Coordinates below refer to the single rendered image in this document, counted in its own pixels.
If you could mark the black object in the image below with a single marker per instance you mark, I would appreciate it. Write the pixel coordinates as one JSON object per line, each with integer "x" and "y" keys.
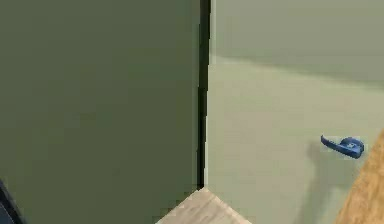
{"x": 7, "y": 208}

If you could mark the pale green room door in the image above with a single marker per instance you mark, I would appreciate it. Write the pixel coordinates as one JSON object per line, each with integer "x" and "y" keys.
{"x": 273, "y": 133}

